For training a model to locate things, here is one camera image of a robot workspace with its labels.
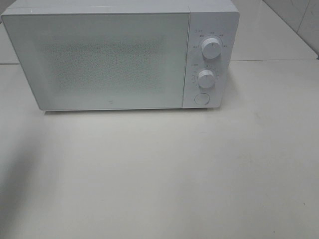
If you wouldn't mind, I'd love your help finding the round white door button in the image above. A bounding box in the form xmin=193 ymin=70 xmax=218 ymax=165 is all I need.
xmin=194 ymin=93 xmax=210 ymax=106

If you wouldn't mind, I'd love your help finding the white microwave knob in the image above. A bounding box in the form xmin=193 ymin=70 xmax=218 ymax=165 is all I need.
xmin=197 ymin=70 xmax=216 ymax=89
xmin=200 ymin=36 xmax=222 ymax=60

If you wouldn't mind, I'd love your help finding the white microwave door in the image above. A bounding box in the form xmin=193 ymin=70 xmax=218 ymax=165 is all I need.
xmin=2 ymin=13 xmax=189 ymax=111

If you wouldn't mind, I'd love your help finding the white microwave oven body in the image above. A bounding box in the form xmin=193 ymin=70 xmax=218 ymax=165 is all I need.
xmin=1 ymin=0 xmax=240 ymax=109

